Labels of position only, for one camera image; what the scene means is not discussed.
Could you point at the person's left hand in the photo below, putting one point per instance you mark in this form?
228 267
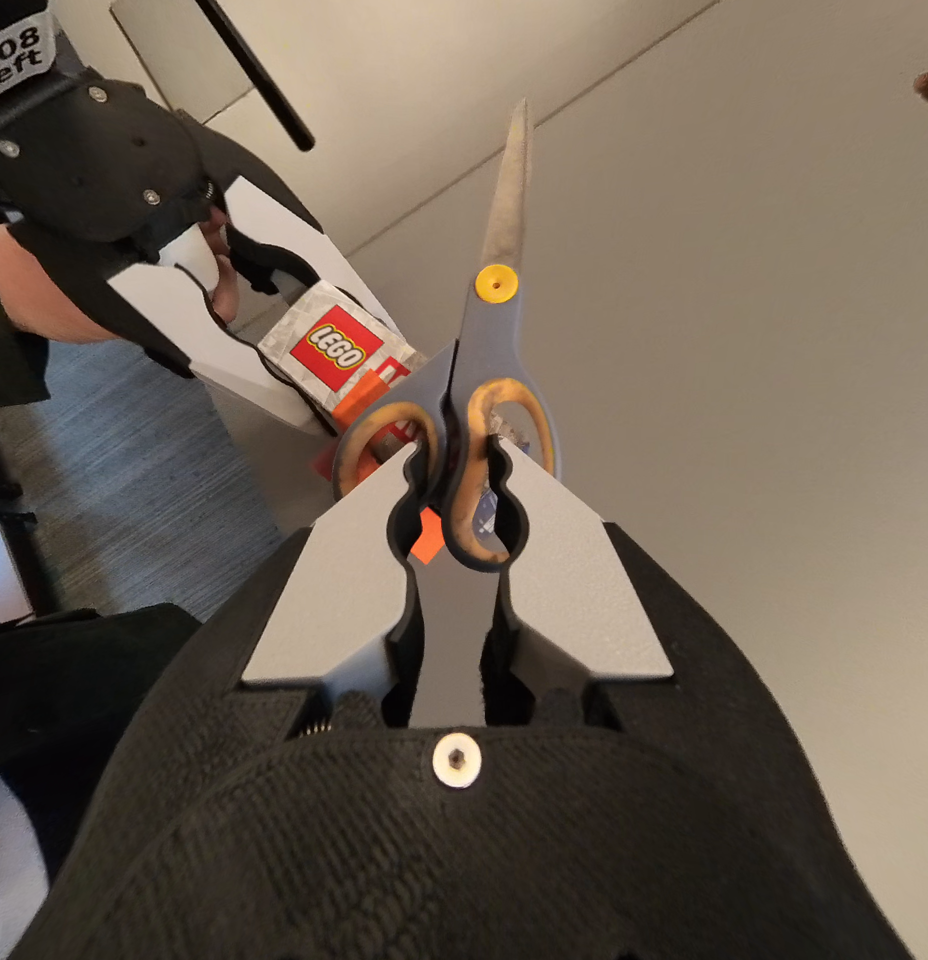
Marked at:
36 300

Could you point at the person's dark jacket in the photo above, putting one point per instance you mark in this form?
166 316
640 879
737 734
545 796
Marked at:
74 675

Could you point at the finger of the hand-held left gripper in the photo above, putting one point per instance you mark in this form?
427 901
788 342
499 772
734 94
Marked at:
209 352
314 255

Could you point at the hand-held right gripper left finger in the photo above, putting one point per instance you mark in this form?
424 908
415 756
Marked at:
329 600

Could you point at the small superhero toy box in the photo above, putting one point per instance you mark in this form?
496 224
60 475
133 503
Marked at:
336 345

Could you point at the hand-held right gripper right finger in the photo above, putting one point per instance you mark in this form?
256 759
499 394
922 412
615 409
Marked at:
584 600

